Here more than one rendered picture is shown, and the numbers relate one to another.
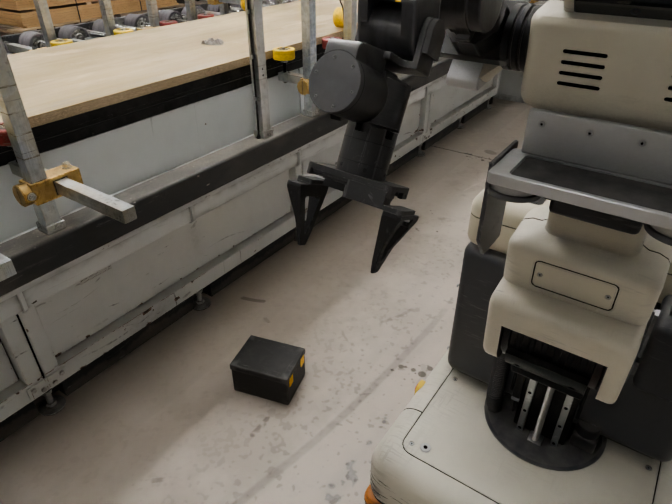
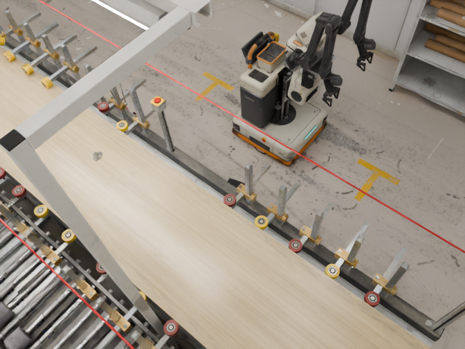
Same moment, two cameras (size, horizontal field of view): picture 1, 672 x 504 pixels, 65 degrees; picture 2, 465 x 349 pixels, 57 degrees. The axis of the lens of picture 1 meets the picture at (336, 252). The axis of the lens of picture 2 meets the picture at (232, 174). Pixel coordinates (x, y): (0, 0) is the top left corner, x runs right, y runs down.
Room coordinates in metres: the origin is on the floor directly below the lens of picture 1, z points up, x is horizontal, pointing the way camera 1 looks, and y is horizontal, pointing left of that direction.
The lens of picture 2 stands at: (0.93, 2.08, 3.23)
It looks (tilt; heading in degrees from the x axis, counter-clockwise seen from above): 57 degrees down; 279
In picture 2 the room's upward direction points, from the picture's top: 5 degrees counter-clockwise
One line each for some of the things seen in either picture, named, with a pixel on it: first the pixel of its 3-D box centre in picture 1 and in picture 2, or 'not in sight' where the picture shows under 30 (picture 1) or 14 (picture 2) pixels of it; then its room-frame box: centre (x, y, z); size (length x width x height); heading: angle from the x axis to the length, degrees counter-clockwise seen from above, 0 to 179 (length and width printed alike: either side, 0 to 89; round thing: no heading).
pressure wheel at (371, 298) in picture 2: not in sight; (370, 300); (0.35, 1.33, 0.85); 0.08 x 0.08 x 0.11
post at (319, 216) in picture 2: not in sight; (315, 231); (0.64, 0.95, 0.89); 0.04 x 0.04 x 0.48; 55
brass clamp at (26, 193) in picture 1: (48, 185); (246, 192); (1.07, 0.65, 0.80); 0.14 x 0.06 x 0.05; 145
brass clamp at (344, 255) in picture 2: not in sight; (347, 257); (0.46, 1.08, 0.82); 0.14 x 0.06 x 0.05; 145
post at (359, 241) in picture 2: not in sight; (352, 255); (0.44, 1.09, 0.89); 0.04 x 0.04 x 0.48; 55
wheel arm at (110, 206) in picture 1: (68, 189); (249, 186); (1.06, 0.60, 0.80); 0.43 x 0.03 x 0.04; 55
